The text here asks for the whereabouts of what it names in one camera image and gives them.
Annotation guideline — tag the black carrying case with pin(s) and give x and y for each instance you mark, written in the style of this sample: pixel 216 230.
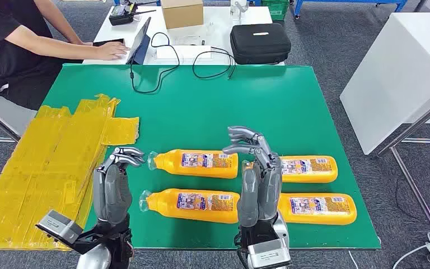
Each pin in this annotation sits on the black carrying case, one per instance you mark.
pixel 259 44

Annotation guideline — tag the green table mat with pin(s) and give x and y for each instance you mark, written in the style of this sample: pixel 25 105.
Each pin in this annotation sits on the green table mat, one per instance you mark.
pixel 218 111

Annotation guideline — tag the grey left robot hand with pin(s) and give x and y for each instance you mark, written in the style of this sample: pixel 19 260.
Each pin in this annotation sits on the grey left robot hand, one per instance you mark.
pixel 113 196

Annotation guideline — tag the person's left forearm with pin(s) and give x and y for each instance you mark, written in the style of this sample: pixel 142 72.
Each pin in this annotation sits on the person's left forearm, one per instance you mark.
pixel 55 20

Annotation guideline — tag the dark blue tablet case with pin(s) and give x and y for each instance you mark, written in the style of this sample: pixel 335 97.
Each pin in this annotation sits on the dark blue tablet case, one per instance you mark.
pixel 139 41

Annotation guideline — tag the blue metal frame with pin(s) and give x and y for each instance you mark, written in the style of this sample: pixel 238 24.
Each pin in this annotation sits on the blue metal frame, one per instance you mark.
pixel 348 1

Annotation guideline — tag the person's left hand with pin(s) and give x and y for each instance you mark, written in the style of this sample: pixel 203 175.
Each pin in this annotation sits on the person's left hand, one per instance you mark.
pixel 85 43

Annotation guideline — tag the person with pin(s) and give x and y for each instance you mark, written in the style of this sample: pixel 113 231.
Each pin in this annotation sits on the person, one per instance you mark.
pixel 7 74

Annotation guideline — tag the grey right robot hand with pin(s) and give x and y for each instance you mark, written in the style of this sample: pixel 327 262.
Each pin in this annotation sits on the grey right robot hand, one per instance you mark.
pixel 267 189

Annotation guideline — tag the white cabinet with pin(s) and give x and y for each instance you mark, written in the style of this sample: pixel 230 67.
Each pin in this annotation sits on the white cabinet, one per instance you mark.
pixel 393 74

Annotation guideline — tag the black phone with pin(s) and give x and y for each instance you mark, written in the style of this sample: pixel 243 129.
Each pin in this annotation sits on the black phone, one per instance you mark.
pixel 107 41

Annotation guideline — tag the person's right forearm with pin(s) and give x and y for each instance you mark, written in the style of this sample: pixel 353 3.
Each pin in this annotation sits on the person's right forearm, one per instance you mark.
pixel 51 46

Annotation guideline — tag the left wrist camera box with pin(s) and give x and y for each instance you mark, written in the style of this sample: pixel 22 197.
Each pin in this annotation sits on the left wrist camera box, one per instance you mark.
pixel 57 224

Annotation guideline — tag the cardboard box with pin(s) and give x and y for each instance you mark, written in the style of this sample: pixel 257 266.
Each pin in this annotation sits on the cardboard box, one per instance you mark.
pixel 181 15

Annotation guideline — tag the green plastic crate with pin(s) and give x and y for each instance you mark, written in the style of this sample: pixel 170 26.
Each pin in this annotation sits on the green plastic crate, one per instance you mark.
pixel 276 9

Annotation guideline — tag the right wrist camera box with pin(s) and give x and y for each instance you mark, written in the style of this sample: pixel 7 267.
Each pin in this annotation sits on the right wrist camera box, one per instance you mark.
pixel 268 256

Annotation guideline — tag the white table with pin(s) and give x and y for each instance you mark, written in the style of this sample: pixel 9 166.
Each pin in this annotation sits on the white table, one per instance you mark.
pixel 218 22

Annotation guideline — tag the black radio controller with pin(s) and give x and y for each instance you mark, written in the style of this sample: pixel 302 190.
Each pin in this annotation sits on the black radio controller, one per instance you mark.
pixel 120 15

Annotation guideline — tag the person's right hand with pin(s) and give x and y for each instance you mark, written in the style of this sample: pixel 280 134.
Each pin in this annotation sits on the person's right hand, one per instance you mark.
pixel 111 50

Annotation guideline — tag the white bench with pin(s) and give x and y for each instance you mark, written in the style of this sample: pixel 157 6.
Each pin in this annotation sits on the white bench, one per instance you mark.
pixel 3 115

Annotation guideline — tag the silver metal stand frame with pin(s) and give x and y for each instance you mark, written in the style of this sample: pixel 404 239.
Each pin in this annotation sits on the silver metal stand frame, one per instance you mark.
pixel 422 119

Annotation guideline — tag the orange detergent bottle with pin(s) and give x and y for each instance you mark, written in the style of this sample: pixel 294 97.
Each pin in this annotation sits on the orange detergent bottle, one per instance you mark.
pixel 170 169
pixel 311 219
pixel 311 178
pixel 170 211

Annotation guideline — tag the yellow taped plastic sheet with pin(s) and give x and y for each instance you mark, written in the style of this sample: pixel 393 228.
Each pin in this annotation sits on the yellow taped plastic sheet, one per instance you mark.
pixel 51 167

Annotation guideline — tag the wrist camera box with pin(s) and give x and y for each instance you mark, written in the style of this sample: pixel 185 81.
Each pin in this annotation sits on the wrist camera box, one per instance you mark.
pixel 268 256
pixel 57 224

